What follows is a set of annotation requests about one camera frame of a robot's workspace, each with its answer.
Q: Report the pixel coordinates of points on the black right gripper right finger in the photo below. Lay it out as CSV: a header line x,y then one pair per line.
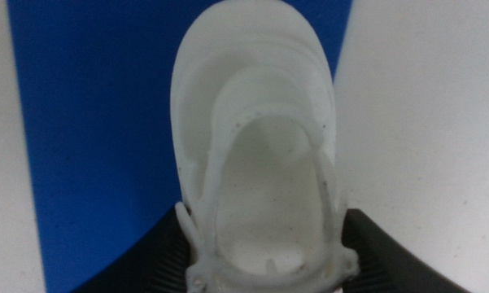
x,y
390,260

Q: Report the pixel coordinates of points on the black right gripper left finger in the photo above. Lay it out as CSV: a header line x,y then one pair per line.
x,y
146,264

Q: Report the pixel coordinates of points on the blue rectangular mat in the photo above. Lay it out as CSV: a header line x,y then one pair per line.
x,y
89,122

